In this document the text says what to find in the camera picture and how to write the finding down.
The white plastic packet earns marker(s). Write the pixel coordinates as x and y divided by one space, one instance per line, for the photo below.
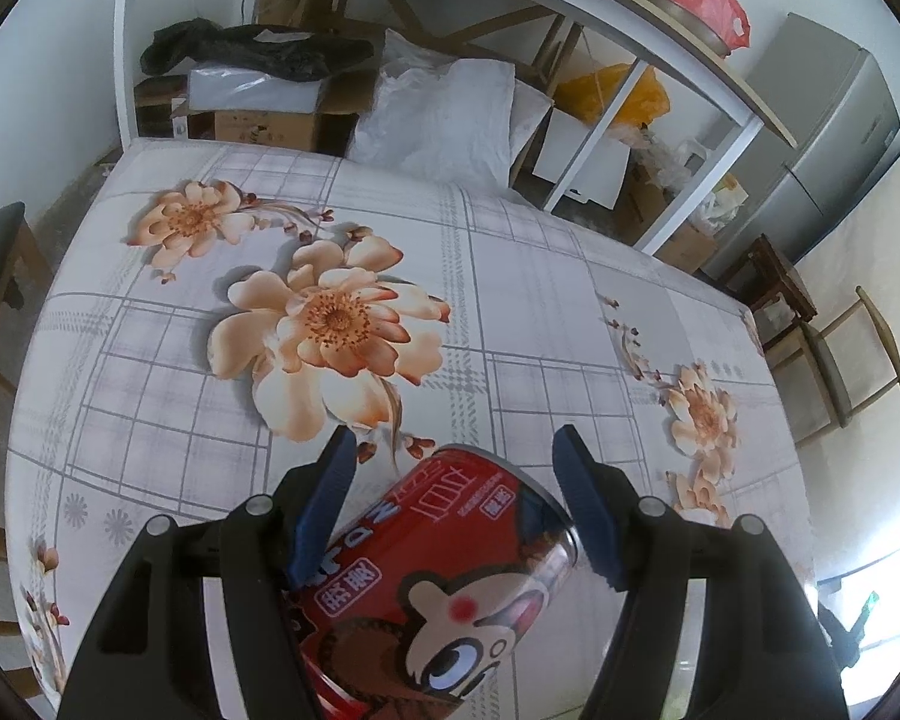
255 90

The red cartoon drink can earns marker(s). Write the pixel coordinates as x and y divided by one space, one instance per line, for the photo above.
450 540

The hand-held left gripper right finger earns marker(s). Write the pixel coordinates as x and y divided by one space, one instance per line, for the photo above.
585 510

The yellow plastic bag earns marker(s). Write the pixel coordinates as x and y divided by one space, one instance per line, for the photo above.
615 94

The low cardboard box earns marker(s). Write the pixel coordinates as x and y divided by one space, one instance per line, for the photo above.
270 127

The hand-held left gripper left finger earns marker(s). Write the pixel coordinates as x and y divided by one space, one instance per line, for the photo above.
322 510

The silver refrigerator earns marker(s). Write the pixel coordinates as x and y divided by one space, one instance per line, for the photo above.
817 127

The white desk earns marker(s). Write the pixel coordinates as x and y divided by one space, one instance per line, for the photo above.
124 52

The dark wooden stool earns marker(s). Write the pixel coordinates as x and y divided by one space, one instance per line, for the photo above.
780 277

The black plastic bag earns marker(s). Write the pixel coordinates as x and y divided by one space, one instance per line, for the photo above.
270 52

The pile of white bags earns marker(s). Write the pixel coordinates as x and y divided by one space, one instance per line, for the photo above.
682 165

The wooden chair with dark seat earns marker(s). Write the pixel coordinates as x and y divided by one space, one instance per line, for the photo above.
832 367

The white box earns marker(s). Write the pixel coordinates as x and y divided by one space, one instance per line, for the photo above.
577 157

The orange plastic bag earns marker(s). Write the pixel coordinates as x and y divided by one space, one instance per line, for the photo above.
709 11

